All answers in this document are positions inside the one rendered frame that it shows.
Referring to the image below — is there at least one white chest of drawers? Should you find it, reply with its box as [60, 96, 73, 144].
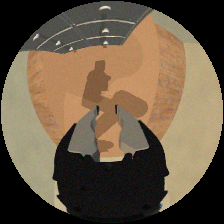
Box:
[19, 8, 155, 54]

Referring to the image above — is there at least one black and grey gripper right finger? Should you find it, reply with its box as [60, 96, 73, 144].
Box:
[115, 104, 169, 177]

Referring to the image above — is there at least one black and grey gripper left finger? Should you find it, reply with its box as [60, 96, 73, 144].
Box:
[52, 106, 99, 181]

